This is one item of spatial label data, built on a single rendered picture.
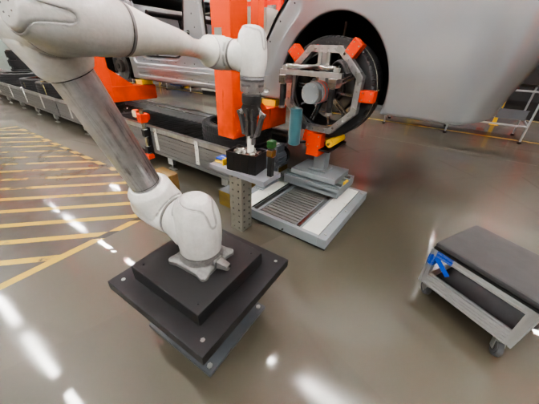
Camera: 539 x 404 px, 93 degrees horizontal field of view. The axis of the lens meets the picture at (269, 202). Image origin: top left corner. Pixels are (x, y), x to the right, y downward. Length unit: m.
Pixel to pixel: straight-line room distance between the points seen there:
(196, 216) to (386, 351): 0.96
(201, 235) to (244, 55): 0.62
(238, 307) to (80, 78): 0.79
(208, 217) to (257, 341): 0.62
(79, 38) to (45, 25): 0.05
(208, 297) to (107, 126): 0.59
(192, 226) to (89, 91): 0.44
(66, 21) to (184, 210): 0.51
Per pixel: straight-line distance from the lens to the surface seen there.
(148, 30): 0.70
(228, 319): 0.93
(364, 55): 1.90
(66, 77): 0.78
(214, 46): 1.05
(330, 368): 1.22
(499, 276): 1.38
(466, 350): 1.51
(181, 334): 0.93
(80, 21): 0.62
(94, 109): 0.82
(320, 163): 2.18
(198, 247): 0.91
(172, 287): 0.97
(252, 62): 0.99
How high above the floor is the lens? 1.06
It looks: 30 degrees down
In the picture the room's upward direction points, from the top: 2 degrees clockwise
